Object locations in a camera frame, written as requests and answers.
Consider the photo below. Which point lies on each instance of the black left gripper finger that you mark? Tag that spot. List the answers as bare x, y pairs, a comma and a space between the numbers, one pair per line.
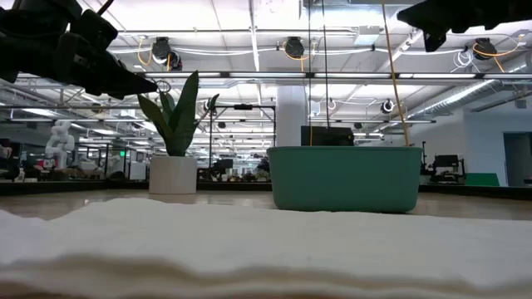
124, 81

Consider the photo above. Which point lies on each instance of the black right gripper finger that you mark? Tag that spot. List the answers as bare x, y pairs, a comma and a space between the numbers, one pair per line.
436, 16
434, 40

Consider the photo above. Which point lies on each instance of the green plastic tupperware container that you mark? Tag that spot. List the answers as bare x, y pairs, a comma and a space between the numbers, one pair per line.
345, 178

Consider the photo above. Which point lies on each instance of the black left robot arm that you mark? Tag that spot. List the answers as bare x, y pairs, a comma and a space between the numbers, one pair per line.
29, 37

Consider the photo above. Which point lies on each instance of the green snake plant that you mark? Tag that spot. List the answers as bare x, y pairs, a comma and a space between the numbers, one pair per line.
180, 120

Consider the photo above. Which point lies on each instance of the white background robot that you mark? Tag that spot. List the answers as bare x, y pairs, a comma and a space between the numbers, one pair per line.
60, 141

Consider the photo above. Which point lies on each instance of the white plant pot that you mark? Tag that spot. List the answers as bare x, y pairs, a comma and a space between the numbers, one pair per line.
172, 174

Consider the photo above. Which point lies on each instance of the black desk equipment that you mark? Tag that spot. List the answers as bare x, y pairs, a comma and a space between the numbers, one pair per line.
446, 164

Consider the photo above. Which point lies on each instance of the green board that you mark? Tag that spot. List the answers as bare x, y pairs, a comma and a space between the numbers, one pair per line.
482, 179

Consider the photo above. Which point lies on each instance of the white pillar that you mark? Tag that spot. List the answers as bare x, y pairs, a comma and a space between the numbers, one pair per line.
291, 112

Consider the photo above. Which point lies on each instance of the white folded cloth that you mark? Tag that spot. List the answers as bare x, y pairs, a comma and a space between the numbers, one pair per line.
266, 249

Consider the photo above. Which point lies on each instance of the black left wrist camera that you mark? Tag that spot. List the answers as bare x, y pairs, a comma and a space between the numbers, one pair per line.
93, 29

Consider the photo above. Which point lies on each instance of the silver ventilation duct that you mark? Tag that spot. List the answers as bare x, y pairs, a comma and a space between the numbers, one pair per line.
457, 97

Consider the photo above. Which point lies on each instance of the black metal frame rig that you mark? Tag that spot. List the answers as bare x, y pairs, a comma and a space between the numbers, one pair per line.
210, 137

